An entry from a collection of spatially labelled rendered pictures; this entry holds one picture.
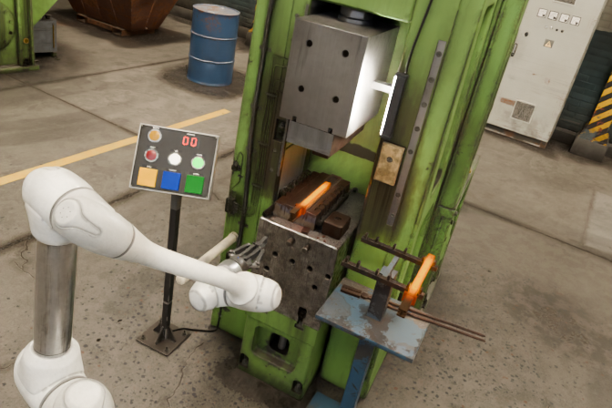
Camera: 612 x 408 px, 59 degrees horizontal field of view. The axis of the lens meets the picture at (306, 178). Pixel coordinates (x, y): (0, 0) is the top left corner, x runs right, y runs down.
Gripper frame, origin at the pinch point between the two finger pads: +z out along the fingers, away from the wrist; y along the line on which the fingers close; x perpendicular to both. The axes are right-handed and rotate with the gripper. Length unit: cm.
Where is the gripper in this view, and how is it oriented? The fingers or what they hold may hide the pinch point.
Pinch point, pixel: (261, 243)
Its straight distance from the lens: 204.3
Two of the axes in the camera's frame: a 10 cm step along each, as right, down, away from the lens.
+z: 4.1, -3.3, 8.5
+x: 1.8, -8.8, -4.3
